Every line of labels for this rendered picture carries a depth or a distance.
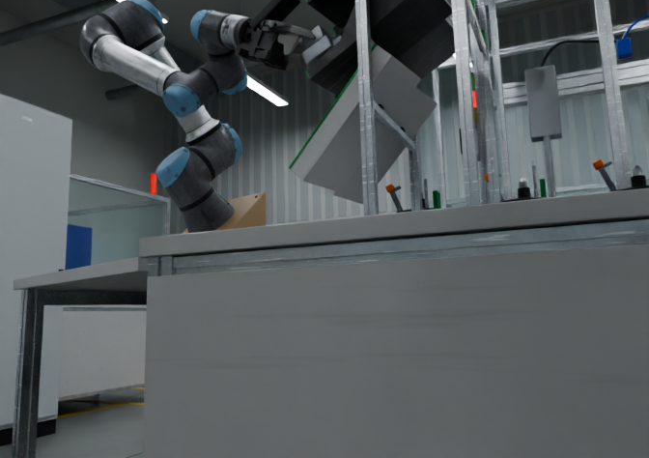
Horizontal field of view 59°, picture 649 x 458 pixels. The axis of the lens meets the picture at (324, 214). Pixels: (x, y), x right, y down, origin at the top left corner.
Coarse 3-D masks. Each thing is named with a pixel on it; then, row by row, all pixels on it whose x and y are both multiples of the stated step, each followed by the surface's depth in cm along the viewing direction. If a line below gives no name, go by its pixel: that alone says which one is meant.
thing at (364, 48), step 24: (360, 0) 104; (456, 0) 97; (480, 0) 129; (360, 24) 103; (456, 24) 96; (480, 24) 129; (360, 48) 103; (456, 48) 96; (360, 72) 102; (480, 72) 127; (360, 96) 101; (360, 120) 100
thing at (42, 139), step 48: (0, 96) 380; (0, 144) 377; (48, 144) 412; (0, 192) 373; (48, 192) 408; (0, 240) 370; (48, 240) 404; (0, 288) 367; (0, 336) 364; (48, 336) 396; (0, 384) 361; (48, 384) 392; (0, 432) 361; (48, 432) 392
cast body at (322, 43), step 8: (312, 32) 116; (320, 32) 115; (304, 40) 117; (312, 40) 116; (320, 40) 114; (328, 40) 114; (336, 40) 114; (312, 48) 115; (320, 48) 114; (328, 48) 113; (304, 56) 116; (312, 56) 115; (320, 56) 115
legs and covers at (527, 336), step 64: (192, 256) 86; (256, 256) 81; (320, 256) 77; (384, 256) 75; (448, 256) 71; (512, 256) 67; (576, 256) 64; (640, 256) 62; (192, 320) 83; (256, 320) 79; (320, 320) 75; (384, 320) 72; (448, 320) 69; (512, 320) 66; (576, 320) 63; (640, 320) 61; (192, 384) 81; (256, 384) 77; (320, 384) 74; (384, 384) 70; (448, 384) 67; (512, 384) 65; (576, 384) 62; (640, 384) 60; (192, 448) 80; (256, 448) 76; (320, 448) 72; (384, 448) 69; (448, 448) 66; (512, 448) 64; (576, 448) 61; (640, 448) 59
